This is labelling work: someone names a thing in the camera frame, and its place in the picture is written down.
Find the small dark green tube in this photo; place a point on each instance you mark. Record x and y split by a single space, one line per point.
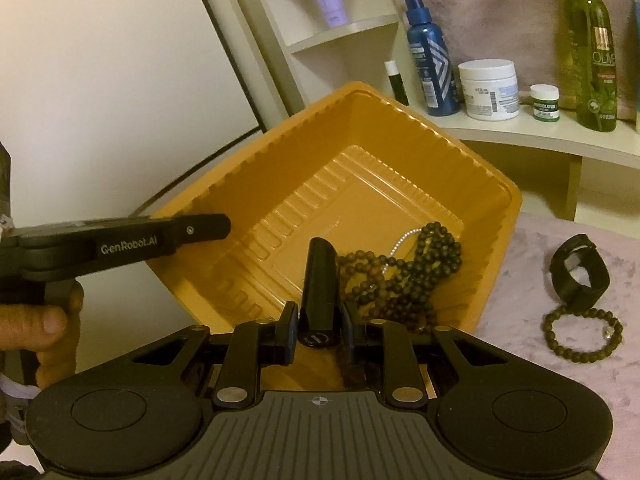
397 85

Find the green spray bottle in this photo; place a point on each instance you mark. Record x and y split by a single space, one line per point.
592 85

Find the white cream jar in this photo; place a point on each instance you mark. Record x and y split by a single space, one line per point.
489 92

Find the white corner shelf unit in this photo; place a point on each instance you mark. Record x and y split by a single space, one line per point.
525 132

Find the hanging pink blanket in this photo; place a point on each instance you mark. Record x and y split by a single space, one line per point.
500 10

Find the white panel with dark edge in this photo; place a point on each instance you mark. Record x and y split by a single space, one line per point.
100 85

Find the orange plastic tray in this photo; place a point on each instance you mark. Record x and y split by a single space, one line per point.
350 160

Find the black wrist watch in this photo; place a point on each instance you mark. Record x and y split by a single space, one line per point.
595 280

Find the blue spray bottle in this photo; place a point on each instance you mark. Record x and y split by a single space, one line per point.
432 75

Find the pink table blanket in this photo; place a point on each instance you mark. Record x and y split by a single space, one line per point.
525 400

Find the person's left hand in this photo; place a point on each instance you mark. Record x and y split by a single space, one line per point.
45 322

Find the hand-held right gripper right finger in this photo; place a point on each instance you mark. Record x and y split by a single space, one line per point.
351 335

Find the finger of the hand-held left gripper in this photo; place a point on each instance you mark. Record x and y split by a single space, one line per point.
200 232

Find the small green jar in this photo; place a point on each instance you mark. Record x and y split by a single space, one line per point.
545 105

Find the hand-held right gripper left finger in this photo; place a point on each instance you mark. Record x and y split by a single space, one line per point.
287 335

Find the black rectangular case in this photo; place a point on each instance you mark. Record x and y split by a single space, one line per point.
320 285

